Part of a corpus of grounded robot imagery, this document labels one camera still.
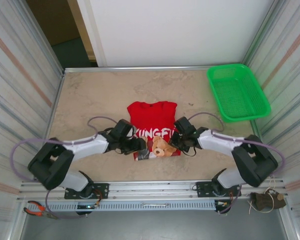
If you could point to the red t-shirt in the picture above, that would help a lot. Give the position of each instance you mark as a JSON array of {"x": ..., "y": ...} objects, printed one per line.
[{"x": 152, "y": 117}]

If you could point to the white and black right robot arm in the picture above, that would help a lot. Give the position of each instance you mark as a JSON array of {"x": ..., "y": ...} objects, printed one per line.
[{"x": 255, "y": 160}]

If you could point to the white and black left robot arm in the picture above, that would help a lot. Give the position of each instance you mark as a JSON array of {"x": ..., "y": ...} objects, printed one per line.
[{"x": 52, "y": 162}]

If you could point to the small silver wrench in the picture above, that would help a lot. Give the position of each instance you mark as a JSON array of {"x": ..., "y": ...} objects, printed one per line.
[{"x": 155, "y": 205}]

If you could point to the green plastic basket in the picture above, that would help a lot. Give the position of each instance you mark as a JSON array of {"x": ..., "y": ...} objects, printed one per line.
[{"x": 237, "y": 92}]

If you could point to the small circuit board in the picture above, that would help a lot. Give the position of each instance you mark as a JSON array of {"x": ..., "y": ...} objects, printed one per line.
[
  {"x": 223, "y": 204},
  {"x": 86, "y": 206}
]

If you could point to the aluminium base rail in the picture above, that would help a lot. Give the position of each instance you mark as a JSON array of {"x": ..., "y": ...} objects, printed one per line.
[{"x": 152, "y": 191}]

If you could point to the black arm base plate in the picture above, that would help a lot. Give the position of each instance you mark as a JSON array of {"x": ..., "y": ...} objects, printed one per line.
[
  {"x": 202, "y": 188},
  {"x": 102, "y": 190}
]

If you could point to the aluminium table end rail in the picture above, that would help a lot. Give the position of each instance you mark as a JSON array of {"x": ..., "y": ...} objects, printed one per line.
[{"x": 140, "y": 68}]

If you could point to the aluminium table side rail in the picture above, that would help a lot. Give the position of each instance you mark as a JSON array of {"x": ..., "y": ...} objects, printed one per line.
[{"x": 56, "y": 100}]

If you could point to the white door frame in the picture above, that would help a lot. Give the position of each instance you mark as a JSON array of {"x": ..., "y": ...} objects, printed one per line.
[{"x": 95, "y": 30}]

